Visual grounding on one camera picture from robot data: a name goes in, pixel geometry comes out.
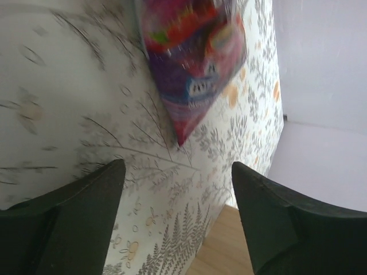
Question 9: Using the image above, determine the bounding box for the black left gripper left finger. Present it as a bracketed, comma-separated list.
[1, 159, 126, 274]

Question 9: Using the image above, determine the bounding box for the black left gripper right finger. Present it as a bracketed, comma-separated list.
[232, 162, 366, 274]

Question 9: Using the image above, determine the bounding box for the purple pink Fox's candy bag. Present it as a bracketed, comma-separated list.
[135, 1, 247, 145]

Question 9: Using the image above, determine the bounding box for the wooden two-tier shelf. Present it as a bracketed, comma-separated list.
[186, 205, 253, 275]

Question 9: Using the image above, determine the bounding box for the floral table mat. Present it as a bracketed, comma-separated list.
[1, 1, 283, 274]

